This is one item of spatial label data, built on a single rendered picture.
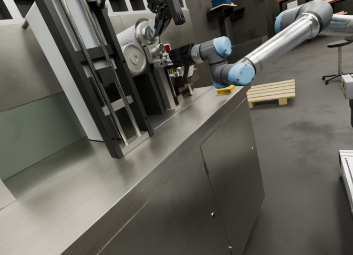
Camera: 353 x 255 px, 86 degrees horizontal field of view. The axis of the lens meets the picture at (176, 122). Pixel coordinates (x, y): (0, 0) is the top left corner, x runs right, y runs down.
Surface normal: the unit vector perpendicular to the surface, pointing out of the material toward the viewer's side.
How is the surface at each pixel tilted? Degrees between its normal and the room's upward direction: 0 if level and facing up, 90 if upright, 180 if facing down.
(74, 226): 0
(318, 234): 0
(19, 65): 90
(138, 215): 90
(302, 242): 0
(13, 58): 90
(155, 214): 90
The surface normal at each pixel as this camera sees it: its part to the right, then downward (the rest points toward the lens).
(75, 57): 0.75, 0.00
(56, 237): -0.29, -0.90
